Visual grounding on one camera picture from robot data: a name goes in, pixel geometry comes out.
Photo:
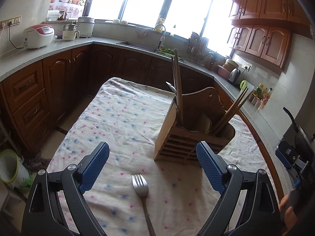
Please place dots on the person's right hand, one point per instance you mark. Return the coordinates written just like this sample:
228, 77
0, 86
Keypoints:
290, 218

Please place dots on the wooden utensil holder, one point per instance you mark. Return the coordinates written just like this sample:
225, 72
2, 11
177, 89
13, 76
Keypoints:
183, 128

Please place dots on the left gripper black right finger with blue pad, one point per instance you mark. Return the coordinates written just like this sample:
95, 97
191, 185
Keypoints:
260, 213

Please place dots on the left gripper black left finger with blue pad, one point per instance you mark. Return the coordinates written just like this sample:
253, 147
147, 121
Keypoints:
43, 213

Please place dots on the upper wooden wall cabinets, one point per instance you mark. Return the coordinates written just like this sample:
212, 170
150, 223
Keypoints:
264, 28

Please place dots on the light wooden chopstick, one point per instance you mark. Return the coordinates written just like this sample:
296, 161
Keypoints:
238, 103

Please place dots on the steel electric kettle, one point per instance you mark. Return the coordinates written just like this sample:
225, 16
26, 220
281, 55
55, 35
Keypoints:
234, 76

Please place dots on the white electric cooker pot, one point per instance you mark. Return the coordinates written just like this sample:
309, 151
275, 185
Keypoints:
70, 32

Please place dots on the green handled white jug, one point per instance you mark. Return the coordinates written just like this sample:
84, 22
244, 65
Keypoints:
245, 84

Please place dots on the white red rice cooker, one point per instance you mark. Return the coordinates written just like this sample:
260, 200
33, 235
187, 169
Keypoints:
37, 36

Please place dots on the seasoning bottles rack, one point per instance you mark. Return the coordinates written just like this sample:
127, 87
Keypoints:
260, 96

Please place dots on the large white rice cooker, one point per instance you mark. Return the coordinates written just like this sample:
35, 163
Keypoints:
85, 25

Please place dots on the lower wooden kitchen cabinets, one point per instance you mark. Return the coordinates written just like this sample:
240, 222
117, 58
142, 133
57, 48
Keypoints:
38, 93

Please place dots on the green rimmed trash bin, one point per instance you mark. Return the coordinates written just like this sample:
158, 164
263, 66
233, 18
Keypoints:
13, 172

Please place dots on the pink basin with bowls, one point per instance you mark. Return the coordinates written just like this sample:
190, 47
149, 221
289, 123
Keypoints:
226, 69

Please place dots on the black frying pan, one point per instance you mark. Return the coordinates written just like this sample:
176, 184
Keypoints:
291, 117

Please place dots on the steel fork left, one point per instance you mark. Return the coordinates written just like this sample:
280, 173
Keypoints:
141, 189

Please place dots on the steel spoon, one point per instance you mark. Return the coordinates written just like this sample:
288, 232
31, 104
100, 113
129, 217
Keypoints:
172, 88

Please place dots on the dish drying rack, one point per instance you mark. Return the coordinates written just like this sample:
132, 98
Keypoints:
198, 52

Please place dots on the floral white tablecloth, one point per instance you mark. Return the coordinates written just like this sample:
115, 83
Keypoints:
128, 116

